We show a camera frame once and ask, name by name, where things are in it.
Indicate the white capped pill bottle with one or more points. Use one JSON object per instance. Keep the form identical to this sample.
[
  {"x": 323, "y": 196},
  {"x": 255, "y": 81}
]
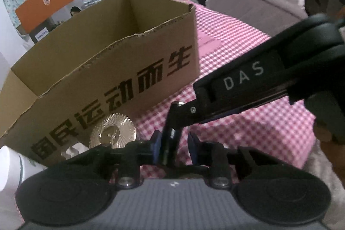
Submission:
[{"x": 10, "y": 168}]

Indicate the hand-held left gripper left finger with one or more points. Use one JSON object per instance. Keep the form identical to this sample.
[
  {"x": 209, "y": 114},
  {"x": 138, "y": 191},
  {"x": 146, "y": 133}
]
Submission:
[{"x": 156, "y": 147}]

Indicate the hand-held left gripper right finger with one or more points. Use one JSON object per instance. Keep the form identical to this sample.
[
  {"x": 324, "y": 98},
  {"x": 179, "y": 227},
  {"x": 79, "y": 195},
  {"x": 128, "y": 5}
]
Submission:
[{"x": 192, "y": 147}]

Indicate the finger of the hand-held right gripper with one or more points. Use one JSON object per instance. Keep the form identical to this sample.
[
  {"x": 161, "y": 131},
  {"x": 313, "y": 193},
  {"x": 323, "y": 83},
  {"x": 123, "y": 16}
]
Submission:
[{"x": 172, "y": 122}]

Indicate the white charger block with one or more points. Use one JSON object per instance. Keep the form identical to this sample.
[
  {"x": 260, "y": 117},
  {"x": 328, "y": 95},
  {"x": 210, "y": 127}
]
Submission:
[{"x": 75, "y": 150}]

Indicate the orange printed appliance carton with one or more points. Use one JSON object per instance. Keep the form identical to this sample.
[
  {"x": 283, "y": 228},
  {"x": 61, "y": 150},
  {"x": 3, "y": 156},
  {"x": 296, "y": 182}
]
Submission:
[{"x": 45, "y": 3}]

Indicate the brown cardboard box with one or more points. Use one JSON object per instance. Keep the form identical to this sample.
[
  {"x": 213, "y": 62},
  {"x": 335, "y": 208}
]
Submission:
[{"x": 121, "y": 76}]

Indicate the pink checkered tablecloth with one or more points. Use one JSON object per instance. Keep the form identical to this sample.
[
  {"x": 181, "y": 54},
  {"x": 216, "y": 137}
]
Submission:
[{"x": 242, "y": 30}]

